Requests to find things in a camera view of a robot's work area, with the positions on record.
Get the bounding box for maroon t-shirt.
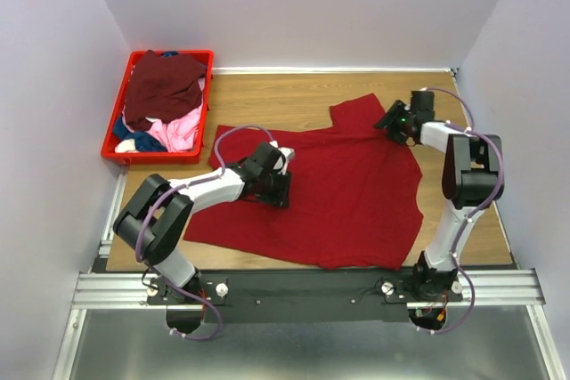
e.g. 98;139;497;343
124;50;207;131

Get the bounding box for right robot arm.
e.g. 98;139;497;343
375;88;505;302

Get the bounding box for red plastic bin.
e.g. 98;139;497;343
100;50;216;166

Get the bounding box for white garment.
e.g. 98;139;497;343
114;139;136;153

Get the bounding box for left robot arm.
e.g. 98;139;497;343
112;141;295;304

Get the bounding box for red t-shirt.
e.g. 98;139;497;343
183;93;423;269

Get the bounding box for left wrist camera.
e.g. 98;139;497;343
269;140;295;175

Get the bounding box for pink t-shirt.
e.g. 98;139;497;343
148;78;206;152

